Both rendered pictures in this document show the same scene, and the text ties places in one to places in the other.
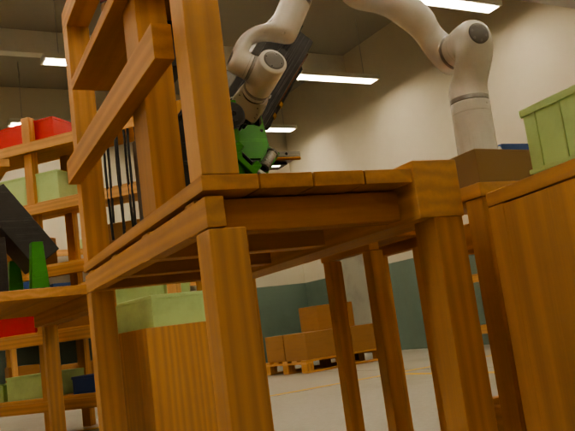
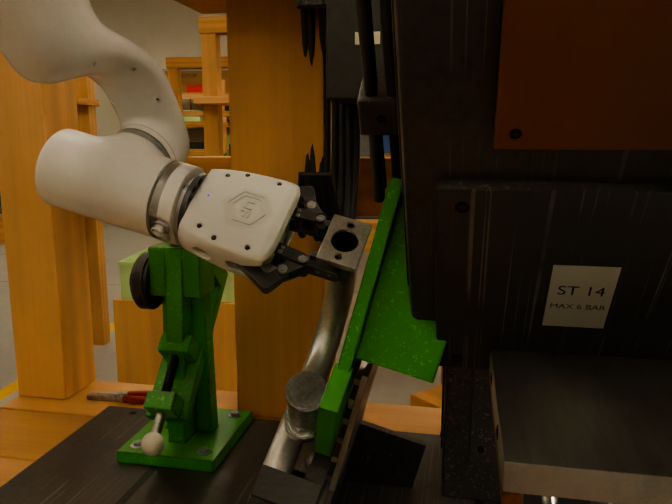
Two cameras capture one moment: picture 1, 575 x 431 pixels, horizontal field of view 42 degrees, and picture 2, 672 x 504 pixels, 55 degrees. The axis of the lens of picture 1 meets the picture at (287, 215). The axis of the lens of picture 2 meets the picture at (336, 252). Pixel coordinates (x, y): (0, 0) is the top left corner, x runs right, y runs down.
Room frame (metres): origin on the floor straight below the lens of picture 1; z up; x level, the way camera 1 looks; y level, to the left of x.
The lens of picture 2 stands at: (2.66, -0.39, 1.30)
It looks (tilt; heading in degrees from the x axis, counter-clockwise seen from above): 10 degrees down; 127
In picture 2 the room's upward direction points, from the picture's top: straight up
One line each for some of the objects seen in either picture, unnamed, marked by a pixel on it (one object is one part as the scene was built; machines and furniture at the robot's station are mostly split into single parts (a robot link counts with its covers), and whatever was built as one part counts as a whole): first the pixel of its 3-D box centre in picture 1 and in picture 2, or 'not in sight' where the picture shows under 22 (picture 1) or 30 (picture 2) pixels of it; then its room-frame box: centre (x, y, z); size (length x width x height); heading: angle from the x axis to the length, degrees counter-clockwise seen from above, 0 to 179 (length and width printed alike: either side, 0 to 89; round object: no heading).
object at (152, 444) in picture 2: not in sight; (157, 427); (2.05, 0.06, 0.96); 0.06 x 0.03 x 0.06; 116
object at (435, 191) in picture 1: (307, 236); not in sight; (2.53, -0.06, 0.82); 1.50 x 0.14 x 0.15; 26
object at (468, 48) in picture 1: (468, 62); not in sight; (2.19, -0.61, 1.25); 0.19 x 0.12 x 0.24; 14
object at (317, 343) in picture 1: (322, 336); not in sight; (9.02, -0.22, 0.37); 1.20 x 0.80 x 0.74; 128
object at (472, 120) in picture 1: (474, 132); not in sight; (2.22, -0.60, 1.04); 0.19 x 0.19 x 0.18
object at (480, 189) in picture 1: (485, 198); not in sight; (2.21, -0.60, 0.83); 0.32 x 0.32 x 0.04; 27
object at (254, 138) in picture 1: (245, 133); (406, 287); (2.37, 0.10, 1.17); 0.13 x 0.12 x 0.20; 26
